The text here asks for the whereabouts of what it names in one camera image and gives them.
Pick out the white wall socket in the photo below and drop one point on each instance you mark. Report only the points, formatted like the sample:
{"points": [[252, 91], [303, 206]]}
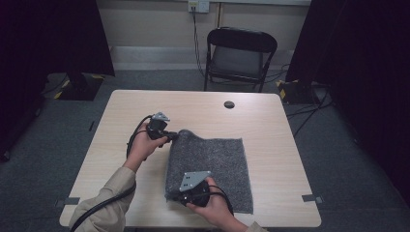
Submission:
{"points": [[198, 5]]}

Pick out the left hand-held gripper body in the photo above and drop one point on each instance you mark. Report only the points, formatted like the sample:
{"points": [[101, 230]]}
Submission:
{"points": [[157, 127]]}

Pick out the dark curtain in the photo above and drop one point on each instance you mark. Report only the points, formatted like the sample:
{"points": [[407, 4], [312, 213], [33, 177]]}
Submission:
{"points": [[38, 48], [364, 64]]}

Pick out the grey towel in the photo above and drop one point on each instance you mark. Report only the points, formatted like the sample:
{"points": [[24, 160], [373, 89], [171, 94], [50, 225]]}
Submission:
{"points": [[212, 161]]}

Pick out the grey tape strip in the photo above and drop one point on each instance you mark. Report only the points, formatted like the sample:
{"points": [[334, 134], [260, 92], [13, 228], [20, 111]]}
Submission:
{"points": [[69, 201], [312, 198]]}

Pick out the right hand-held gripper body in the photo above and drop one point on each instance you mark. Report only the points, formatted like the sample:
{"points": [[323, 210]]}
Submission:
{"points": [[195, 190]]}

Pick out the black folding chair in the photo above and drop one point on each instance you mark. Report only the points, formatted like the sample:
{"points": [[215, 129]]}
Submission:
{"points": [[240, 58]]}

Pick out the black stand base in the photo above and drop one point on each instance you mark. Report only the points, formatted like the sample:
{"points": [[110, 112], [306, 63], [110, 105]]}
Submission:
{"points": [[296, 92], [82, 87]]}

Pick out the person's right hand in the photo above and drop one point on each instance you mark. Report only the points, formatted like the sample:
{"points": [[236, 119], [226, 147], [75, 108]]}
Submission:
{"points": [[217, 206]]}

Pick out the person's left hand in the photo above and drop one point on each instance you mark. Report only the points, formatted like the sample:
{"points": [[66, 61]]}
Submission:
{"points": [[143, 148]]}

